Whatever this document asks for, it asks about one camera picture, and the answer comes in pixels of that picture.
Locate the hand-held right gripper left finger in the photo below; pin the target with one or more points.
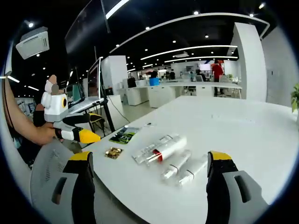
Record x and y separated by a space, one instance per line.
79 186

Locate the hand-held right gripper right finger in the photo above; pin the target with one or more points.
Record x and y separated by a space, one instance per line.
219 186

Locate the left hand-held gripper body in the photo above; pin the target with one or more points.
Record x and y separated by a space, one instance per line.
52 107

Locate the small white skincare bottle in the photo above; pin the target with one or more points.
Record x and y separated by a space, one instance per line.
177 163
194 171

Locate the green and silver foil packet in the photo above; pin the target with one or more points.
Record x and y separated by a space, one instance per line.
123 136

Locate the white skincare pump bottle red collar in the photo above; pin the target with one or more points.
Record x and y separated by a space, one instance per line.
172 147

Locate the white skincare tube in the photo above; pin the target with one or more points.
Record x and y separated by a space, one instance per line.
149 145

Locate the small clear plastic packet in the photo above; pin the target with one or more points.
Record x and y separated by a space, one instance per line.
149 124

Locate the person's left hand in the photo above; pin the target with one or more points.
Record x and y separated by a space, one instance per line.
47 133

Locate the grey work stand table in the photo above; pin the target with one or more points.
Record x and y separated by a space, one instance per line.
84 106

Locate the yellow and black chair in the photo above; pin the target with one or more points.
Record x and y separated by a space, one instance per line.
95 117

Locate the small gold foil packet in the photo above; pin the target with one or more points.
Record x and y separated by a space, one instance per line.
113 152

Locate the black light stand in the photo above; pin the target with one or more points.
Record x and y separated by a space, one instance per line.
106 109

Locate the grey mesh office chair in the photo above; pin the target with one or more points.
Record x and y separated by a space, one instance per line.
50 158

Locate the monitor on work stand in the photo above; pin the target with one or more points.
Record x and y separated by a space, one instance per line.
94 81

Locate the white ceiling air conditioner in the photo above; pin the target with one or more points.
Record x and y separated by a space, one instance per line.
32 43

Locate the dark studio light panel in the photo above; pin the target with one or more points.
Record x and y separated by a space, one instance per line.
81 35

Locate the blue bin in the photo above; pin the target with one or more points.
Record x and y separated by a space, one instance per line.
154 81

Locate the white office counters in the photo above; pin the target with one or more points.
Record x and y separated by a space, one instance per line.
163 93

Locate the long ceiling strip light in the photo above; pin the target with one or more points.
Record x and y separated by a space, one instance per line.
115 9

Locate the green potted plant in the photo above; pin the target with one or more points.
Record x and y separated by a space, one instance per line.
295 98

